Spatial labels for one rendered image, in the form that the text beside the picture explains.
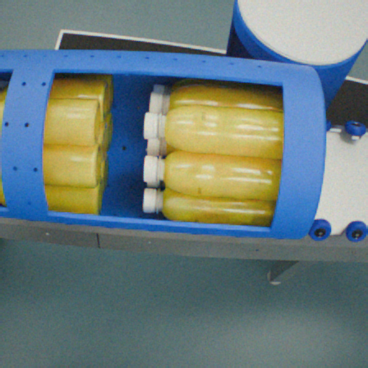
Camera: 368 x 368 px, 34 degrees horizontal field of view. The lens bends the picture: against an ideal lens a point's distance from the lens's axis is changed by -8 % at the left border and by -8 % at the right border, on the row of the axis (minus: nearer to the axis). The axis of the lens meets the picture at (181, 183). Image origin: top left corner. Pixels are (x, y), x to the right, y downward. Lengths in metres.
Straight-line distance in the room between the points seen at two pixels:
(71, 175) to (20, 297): 1.20
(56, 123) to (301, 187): 0.37
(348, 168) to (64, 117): 0.57
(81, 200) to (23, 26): 1.51
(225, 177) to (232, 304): 1.16
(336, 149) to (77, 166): 0.52
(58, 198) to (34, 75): 0.21
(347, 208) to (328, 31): 0.34
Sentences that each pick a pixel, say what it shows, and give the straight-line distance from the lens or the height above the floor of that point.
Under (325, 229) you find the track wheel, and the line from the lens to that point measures 1.13.
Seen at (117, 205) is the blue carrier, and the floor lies 0.99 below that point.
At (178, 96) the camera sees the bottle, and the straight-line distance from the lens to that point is 0.98.
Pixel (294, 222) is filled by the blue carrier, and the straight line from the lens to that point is 0.93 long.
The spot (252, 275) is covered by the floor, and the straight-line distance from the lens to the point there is 2.08.
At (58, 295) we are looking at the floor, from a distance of 2.09.
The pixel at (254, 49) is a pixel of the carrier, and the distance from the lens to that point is 1.20.
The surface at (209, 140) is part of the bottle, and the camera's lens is 0.91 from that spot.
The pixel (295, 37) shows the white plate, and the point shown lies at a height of 1.04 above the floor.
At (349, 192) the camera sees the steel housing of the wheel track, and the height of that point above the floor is 0.93.
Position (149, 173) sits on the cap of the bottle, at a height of 1.13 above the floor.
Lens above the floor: 2.05
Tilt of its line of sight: 75 degrees down
